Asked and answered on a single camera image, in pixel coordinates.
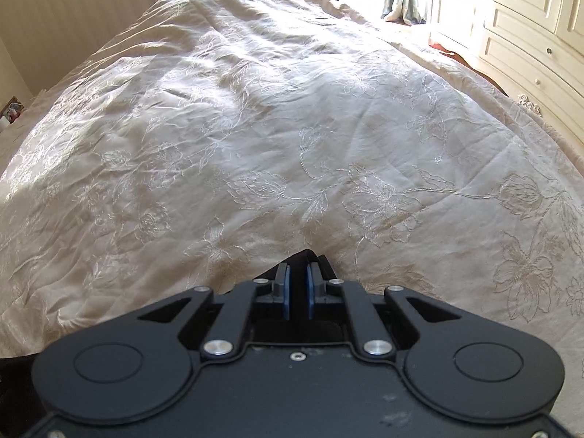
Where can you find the cream panelled wardrobe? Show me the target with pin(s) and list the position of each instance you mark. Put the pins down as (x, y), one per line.
(534, 23)

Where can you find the cream embroidered bedspread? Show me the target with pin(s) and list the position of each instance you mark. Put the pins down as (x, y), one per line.
(273, 123)

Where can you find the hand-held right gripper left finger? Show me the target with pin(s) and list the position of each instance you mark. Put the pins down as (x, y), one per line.
(285, 294)

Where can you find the small picture frame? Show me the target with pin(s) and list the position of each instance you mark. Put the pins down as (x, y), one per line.
(12, 109)

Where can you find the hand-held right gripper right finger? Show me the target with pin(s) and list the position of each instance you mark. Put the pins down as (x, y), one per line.
(311, 294)

